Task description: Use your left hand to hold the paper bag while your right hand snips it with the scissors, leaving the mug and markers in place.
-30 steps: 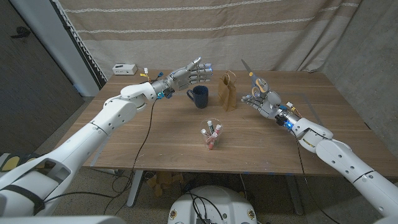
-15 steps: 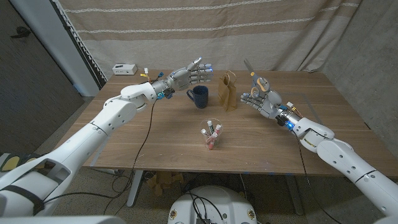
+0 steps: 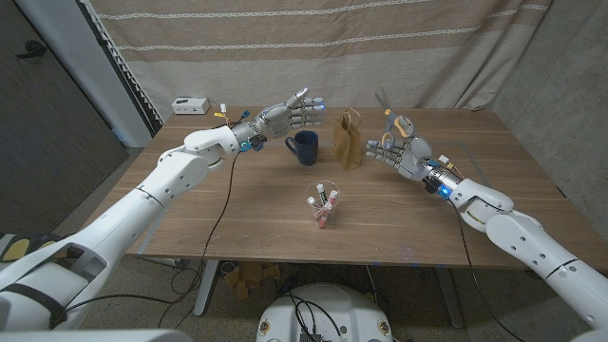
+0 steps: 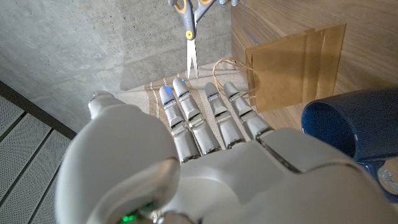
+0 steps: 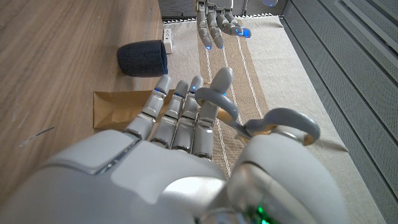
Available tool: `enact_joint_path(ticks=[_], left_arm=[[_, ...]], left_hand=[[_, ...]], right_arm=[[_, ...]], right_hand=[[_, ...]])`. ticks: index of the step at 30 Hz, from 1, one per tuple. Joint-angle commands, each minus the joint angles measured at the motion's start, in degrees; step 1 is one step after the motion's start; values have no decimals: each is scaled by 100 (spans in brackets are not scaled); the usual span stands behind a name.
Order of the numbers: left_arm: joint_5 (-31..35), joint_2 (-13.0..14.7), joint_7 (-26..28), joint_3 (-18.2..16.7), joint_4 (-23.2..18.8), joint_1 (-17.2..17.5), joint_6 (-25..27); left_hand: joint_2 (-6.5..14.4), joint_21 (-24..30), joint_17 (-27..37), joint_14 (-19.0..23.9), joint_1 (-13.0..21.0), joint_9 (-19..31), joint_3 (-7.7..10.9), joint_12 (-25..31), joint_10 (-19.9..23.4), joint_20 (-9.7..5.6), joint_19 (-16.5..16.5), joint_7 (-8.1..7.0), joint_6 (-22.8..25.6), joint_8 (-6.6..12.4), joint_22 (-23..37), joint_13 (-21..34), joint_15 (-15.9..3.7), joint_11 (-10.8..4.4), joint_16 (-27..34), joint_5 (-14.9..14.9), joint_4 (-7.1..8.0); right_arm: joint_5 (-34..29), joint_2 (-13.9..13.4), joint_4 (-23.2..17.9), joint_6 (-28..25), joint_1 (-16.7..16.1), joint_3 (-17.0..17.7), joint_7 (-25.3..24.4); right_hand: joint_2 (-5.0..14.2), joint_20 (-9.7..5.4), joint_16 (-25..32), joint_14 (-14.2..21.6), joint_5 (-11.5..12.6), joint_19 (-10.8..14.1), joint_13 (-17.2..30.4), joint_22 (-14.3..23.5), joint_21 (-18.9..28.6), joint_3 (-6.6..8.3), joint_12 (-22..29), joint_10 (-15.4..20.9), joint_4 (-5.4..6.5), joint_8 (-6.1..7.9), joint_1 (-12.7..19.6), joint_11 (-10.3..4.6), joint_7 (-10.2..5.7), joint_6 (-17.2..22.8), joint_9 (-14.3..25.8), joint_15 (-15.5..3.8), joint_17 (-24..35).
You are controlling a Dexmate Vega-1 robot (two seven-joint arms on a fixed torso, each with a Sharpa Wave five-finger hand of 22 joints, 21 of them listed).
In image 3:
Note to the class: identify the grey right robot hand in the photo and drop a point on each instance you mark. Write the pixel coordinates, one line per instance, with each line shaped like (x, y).
(413, 159)

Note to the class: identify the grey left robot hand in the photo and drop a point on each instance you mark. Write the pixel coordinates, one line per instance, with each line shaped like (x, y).
(278, 119)

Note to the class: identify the brown paper bag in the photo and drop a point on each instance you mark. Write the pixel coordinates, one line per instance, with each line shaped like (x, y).
(347, 147)

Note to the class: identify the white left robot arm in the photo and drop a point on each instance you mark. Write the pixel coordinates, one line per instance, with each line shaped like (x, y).
(133, 209)

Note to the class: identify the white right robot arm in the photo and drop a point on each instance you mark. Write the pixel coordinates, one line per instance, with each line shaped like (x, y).
(532, 237)

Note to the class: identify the navy blue mug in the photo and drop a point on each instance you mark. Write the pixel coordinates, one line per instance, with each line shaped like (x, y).
(306, 151)

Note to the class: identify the clear plastic cup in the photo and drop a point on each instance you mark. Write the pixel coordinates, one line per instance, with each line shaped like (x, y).
(311, 190)

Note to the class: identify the beige striped curtain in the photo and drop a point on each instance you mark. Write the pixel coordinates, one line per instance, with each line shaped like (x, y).
(214, 66)

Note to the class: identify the white marker black band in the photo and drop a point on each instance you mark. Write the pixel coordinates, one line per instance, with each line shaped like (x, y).
(321, 194)

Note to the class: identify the white power strip box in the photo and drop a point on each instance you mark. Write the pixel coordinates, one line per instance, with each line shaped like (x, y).
(190, 105)

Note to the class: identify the white marker red cap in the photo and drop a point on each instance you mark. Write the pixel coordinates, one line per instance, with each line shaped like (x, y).
(332, 196)

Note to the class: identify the white capped marker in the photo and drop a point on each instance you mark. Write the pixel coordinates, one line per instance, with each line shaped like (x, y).
(312, 202)

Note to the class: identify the grey table leg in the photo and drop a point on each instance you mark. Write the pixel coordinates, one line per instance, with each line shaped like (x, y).
(450, 304)

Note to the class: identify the pile of wooden blocks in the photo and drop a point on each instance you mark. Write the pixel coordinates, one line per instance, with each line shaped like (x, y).
(252, 275)

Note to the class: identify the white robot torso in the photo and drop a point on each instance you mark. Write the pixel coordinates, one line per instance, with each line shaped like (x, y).
(351, 313)

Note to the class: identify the white table leg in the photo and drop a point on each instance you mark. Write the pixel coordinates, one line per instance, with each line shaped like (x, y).
(206, 290)

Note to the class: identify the white door frame post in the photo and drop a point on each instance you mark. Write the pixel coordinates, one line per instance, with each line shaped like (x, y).
(90, 71)

